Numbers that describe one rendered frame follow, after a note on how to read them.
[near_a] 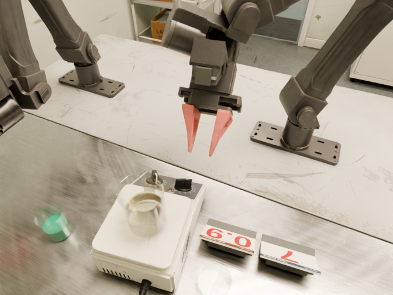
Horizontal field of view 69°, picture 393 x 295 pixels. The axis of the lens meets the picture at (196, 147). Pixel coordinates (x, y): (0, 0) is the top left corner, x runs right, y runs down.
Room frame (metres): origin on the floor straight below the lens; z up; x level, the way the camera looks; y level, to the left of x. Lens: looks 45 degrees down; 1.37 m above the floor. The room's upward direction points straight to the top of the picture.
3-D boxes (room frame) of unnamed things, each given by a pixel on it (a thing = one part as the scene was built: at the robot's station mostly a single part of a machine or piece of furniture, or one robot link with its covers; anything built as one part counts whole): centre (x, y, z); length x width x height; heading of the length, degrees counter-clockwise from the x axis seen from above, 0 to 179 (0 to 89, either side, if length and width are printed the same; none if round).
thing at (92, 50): (0.72, 0.31, 1.00); 0.09 x 0.06 x 0.06; 82
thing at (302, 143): (0.48, -0.23, 0.94); 0.20 x 0.07 x 0.08; 65
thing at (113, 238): (0.22, 0.08, 0.98); 0.12 x 0.12 x 0.01; 75
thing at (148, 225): (0.22, 0.07, 1.03); 0.07 x 0.06 x 0.08; 34
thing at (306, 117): (0.48, -0.22, 1.00); 0.09 x 0.06 x 0.06; 6
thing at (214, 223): (0.24, -0.06, 0.92); 0.09 x 0.06 x 0.04; 72
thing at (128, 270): (0.25, 0.07, 0.94); 0.22 x 0.13 x 0.08; 165
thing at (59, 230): (0.25, 0.25, 0.93); 0.04 x 0.04 x 0.06
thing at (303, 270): (0.21, -0.15, 0.92); 0.09 x 0.06 x 0.04; 72
